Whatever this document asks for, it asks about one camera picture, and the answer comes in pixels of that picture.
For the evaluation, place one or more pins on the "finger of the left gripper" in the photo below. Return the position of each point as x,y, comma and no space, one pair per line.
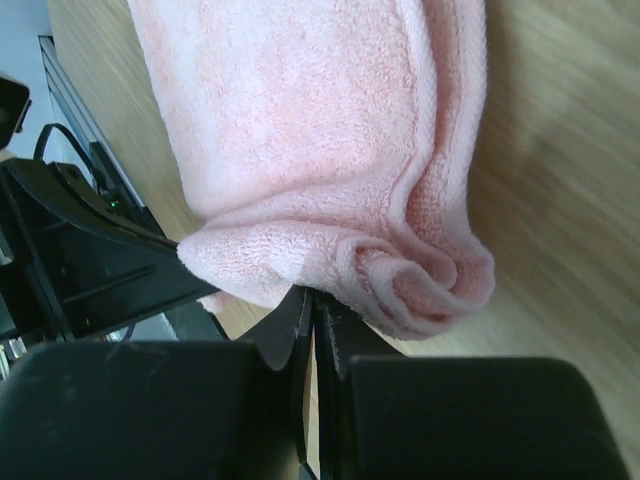
72,267

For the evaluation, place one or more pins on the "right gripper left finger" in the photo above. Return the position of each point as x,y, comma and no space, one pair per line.
274,433

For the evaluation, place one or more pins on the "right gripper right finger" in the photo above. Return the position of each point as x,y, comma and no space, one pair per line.
341,335

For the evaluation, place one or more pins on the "light pink towel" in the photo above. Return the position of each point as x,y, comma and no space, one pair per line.
327,144

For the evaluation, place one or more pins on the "aluminium front rail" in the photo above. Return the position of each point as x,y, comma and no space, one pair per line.
76,112

